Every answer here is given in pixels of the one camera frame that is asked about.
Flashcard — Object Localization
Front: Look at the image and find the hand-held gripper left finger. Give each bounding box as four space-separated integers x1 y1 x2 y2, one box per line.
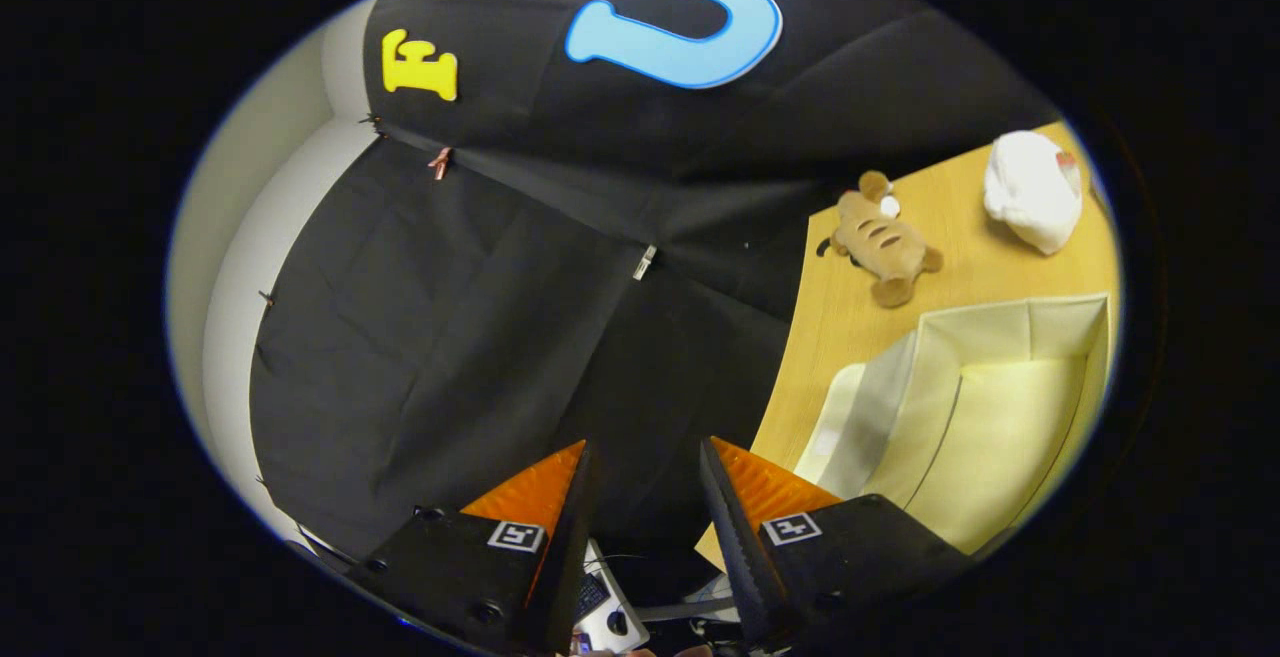
348 440 599 657

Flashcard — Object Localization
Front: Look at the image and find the cream fabric storage box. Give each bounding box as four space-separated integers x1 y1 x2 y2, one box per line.
795 293 1113 556

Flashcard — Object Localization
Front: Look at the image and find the black backdrop cloth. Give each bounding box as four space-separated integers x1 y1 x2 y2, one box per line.
250 0 1061 578

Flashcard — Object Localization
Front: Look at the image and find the striped tiger plush toy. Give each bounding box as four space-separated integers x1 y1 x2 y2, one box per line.
815 170 944 309

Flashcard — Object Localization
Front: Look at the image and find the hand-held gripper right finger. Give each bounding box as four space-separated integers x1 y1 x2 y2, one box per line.
698 437 973 652

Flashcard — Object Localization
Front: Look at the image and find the white soft bundle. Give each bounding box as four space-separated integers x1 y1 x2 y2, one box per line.
983 130 1084 256

